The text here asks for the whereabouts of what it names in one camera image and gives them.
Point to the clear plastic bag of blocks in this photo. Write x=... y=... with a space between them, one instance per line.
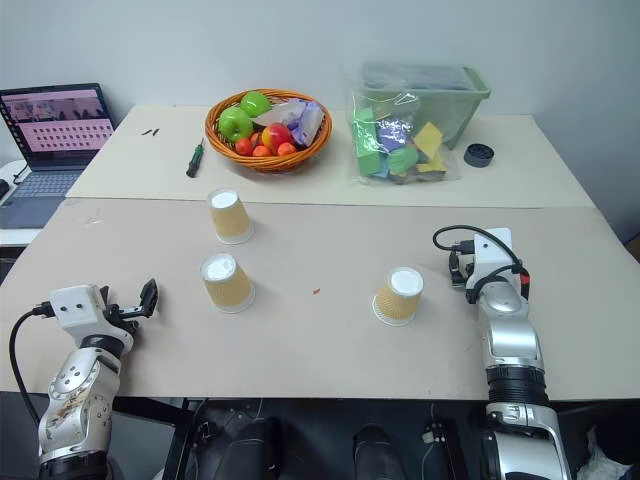
x=400 y=140

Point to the white paper sheet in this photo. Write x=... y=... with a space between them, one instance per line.
x=275 y=116

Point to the clear purple plastic bag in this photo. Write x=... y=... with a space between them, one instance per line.
x=307 y=122

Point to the white crumpled cloth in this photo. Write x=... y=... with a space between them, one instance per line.
x=607 y=457

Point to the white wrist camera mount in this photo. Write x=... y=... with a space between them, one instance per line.
x=75 y=310
x=492 y=250

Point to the purple foam block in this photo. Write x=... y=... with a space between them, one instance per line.
x=395 y=134

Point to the round green foam block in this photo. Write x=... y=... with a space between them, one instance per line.
x=402 y=161

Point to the red yellow apple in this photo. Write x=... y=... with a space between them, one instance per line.
x=275 y=137

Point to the brown paper cup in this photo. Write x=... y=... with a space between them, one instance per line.
x=230 y=290
x=231 y=220
x=397 y=300

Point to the orange wicker basket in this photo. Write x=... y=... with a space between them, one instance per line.
x=270 y=162

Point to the grey laptop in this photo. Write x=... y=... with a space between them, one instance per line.
x=55 y=140

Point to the small orange fruit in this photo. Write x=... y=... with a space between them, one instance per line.
x=244 y=146
x=286 y=149
x=261 y=151

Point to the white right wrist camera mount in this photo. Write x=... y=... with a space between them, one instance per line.
x=492 y=250

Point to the black round cap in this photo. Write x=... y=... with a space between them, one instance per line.
x=479 y=156

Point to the green plastic bin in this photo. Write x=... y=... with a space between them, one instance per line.
x=472 y=107

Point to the yellow foam block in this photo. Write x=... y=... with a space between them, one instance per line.
x=429 y=140

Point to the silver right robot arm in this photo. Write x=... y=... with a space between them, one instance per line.
x=515 y=360

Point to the beige cardboard sheet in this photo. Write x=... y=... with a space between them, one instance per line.
x=320 y=350
x=525 y=170

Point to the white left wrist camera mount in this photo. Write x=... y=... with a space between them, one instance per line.
x=75 y=310

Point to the dark rounded shape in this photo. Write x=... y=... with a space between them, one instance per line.
x=250 y=450
x=377 y=455

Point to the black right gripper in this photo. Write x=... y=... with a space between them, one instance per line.
x=459 y=270

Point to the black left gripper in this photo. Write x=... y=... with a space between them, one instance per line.
x=121 y=319

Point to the green apple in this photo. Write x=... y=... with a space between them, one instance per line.
x=255 y=104
x=235 y=125

